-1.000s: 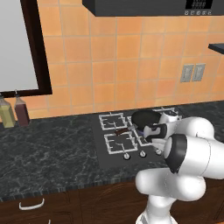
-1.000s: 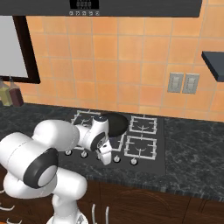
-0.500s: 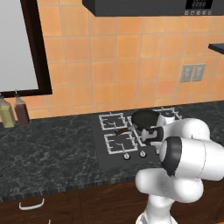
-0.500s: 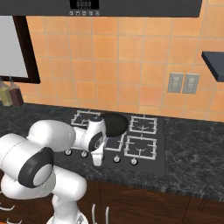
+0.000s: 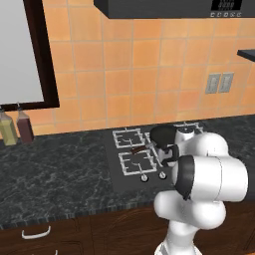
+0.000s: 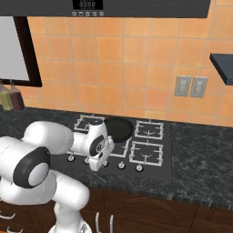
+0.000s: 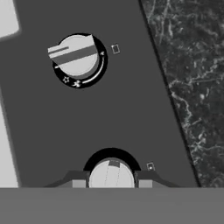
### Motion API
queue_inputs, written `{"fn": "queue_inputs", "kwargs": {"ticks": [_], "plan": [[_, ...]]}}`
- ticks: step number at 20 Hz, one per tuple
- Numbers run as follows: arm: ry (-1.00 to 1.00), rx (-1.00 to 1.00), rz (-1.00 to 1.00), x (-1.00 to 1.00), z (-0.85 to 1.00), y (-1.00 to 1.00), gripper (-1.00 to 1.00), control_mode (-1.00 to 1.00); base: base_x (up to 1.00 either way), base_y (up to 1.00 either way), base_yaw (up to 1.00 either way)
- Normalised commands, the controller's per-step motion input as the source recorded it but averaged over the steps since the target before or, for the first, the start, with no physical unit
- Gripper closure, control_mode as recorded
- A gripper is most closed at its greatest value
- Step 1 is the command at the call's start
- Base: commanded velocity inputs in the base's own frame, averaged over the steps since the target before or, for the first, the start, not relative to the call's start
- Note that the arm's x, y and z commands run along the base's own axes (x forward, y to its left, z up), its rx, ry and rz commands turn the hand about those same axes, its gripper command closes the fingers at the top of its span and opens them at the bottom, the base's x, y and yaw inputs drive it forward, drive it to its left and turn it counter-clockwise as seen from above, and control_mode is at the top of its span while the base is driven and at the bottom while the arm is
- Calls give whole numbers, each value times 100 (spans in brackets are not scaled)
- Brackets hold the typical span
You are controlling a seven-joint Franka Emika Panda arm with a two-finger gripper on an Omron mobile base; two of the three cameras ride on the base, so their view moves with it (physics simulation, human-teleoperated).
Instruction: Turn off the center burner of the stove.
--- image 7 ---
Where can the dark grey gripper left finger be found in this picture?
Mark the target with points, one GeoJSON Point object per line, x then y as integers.
{"type": "Point", "coordinates": [76, 178]}

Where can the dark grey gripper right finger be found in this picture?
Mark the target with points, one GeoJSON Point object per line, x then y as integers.
{"type": "Point", "coordinates": [148, 178]}

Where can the grey stove knob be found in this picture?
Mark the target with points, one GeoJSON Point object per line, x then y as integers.
{"type": "Point", "coordinates": [111, 174]}
{"type": "Point", "coordinates": [76, 57]}

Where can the dark grey stove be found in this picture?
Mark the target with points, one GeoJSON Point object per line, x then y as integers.
{"type": "Point", "coordinates": [116, 110]}

